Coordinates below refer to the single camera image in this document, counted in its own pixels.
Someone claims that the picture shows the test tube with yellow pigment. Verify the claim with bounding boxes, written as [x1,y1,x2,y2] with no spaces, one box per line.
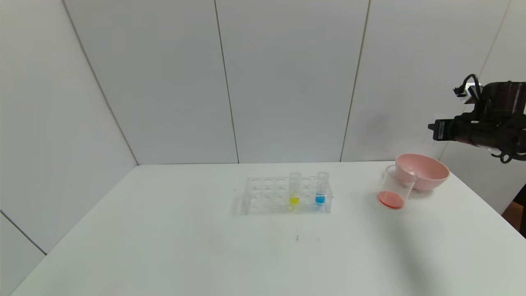
[289,172,302,208]

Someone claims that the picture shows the clear acrylic test tube rack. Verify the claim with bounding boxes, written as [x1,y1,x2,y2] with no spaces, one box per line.
[242,176,333,215]

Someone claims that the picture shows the test tube with blue pigment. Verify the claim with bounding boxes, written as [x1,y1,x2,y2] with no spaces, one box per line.
[316,171,330,207]

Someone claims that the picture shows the clear plastic beaker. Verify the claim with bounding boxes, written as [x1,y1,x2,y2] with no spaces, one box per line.
[377,164,416,210]

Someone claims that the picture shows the pink plastic bowl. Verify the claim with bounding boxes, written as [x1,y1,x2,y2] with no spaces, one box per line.
[394,153,450,192]

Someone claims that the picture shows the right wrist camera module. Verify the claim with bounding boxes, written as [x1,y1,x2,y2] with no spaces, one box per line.
[454,82,482,99]

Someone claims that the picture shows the black camera cable loop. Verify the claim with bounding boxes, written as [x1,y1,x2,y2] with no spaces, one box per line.
[462,74,482,97]

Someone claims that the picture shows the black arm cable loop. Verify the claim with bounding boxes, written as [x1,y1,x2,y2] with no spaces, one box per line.
[491,150,526,164]

